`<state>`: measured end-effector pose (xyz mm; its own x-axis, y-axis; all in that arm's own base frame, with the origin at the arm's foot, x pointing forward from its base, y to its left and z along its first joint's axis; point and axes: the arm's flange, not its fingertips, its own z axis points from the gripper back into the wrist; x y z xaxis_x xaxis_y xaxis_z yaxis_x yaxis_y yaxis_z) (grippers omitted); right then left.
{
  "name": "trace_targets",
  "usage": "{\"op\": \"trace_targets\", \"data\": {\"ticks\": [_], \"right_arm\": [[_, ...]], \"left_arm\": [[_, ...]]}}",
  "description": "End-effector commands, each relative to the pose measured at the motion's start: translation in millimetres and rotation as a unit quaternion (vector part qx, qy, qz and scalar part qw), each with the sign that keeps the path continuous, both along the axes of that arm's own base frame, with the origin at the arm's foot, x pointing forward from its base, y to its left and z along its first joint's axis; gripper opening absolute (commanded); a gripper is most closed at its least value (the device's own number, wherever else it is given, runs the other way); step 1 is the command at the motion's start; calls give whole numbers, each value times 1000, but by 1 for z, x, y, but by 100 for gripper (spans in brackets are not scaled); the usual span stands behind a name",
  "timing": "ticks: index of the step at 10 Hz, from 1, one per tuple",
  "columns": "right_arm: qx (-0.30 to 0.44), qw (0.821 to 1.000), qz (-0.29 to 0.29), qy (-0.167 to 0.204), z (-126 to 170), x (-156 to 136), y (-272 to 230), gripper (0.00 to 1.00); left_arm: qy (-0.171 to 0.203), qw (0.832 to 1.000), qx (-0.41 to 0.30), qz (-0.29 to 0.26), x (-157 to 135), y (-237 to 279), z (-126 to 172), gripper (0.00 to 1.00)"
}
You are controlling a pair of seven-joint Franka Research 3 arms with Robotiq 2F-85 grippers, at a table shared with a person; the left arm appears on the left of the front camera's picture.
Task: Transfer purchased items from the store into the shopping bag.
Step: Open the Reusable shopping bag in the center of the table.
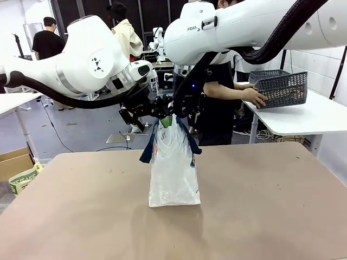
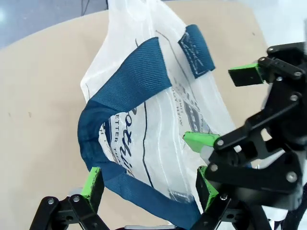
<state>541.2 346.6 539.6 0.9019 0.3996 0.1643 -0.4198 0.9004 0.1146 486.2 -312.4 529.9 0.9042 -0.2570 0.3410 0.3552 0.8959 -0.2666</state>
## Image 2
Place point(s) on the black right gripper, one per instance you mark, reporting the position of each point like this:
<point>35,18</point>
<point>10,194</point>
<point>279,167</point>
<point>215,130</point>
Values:
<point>251,172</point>

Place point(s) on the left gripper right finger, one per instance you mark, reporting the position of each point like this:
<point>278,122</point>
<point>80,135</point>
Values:
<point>208,198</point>

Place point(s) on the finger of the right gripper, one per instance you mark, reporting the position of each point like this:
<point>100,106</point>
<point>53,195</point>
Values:
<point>247,75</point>

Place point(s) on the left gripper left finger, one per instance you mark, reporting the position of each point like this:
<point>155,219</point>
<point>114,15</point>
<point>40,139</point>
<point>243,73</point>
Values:
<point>92,191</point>

